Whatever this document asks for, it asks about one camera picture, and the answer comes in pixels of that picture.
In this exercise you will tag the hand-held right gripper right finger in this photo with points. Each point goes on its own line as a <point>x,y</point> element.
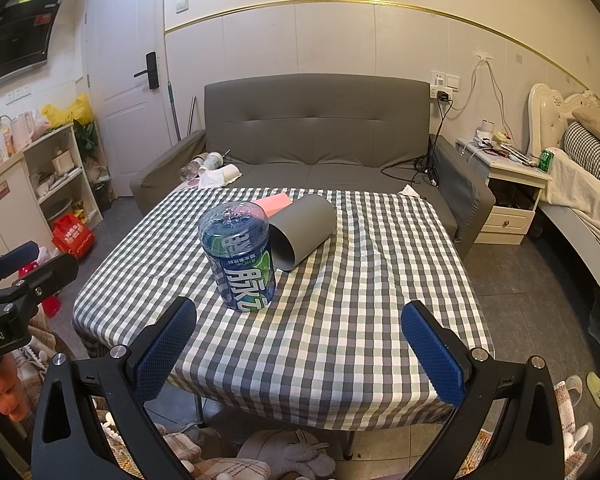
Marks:
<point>432,355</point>

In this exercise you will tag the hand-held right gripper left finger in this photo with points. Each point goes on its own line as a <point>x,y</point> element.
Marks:
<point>165,355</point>

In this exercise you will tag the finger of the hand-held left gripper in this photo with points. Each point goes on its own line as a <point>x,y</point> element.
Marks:
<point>50,272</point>
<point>15,255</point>

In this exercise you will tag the grey cylinder tube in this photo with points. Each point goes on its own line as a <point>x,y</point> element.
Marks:
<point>302,230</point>

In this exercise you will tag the white paper cup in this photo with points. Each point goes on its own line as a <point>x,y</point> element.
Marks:
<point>231,173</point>

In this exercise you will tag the plastic cup with straw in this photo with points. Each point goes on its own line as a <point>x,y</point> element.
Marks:
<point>213,161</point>

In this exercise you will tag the person's left hand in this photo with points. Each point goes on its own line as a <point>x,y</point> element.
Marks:
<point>6,387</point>

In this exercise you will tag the red plastic stool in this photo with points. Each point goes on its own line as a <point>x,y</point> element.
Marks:
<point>50,305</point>

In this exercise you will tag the red shopping bag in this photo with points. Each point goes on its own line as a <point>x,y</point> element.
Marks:
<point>72,237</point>

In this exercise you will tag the white kitchen cabinet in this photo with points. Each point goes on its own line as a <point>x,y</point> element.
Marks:
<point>10,200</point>

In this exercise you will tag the black trash bin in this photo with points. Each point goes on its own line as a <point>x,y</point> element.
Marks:
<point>101,197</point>

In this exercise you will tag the white open shelf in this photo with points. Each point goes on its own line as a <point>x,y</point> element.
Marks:
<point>77,180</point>

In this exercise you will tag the grey checkered tablecloth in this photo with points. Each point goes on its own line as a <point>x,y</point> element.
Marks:
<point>340,320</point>

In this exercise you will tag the blue plastic drink bottle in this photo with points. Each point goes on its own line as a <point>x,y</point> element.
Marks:
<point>240,260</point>

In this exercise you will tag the pink kettle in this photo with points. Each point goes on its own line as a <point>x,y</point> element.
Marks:
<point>21,132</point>

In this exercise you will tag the green plant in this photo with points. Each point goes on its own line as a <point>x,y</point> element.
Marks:
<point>86,140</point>

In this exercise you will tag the white slipper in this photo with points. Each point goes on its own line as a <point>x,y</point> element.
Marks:
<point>573,387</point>

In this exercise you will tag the yellow plastic bag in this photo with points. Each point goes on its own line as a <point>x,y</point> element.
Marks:
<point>72,110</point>

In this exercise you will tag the grey plush toy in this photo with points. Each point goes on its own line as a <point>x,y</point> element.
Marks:
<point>290,455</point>

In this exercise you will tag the white nightstand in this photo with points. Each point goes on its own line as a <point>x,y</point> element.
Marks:
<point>510,210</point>

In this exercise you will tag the white door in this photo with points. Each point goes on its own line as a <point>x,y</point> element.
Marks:
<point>120,120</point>

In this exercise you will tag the pale green slipper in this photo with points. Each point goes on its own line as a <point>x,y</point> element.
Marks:
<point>597,389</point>

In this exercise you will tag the clear plastic bottle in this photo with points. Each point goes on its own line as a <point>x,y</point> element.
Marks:
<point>191,170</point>

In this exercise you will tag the crumpled white tissue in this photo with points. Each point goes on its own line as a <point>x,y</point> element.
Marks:
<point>210,179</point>

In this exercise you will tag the pink paper pad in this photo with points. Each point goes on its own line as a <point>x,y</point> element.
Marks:
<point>275,204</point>

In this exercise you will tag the metal pole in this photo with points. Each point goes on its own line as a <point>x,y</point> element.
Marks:
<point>191,115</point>

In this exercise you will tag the black range hood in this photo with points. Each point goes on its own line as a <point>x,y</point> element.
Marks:
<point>15,40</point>

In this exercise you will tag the beige blanket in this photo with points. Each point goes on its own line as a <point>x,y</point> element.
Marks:
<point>580,195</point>

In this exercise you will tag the green can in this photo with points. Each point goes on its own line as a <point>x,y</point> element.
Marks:
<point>547,161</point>

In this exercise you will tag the checkered pillow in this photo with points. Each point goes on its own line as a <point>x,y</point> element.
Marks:
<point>592,155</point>

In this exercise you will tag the grey sofa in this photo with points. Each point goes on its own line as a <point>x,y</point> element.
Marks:
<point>305,125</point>

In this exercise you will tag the white bed headboard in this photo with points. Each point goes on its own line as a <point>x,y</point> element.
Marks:
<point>545,115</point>

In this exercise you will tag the white wall socket panel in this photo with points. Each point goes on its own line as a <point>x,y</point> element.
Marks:
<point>445,81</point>

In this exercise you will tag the white light switch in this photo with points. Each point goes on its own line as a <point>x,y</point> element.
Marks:
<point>181,6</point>

